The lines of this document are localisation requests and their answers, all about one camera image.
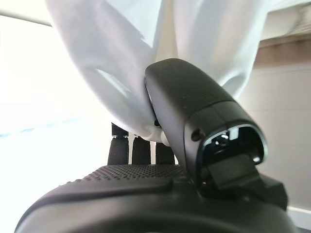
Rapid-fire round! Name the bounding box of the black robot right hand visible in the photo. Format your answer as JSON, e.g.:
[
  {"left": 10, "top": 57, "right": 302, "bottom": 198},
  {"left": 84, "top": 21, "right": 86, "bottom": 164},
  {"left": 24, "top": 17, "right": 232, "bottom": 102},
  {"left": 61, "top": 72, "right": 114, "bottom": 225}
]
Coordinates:
[{"left": 14, "top": 58, "right": 301, "bottom": 233}]

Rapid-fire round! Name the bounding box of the white garment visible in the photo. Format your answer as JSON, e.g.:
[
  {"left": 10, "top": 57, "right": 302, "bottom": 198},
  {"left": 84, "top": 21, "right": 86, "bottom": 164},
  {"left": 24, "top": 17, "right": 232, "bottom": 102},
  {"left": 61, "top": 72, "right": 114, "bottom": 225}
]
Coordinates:
[{"left": 45, "top": 0, "right": 270, "bottom": 146}]

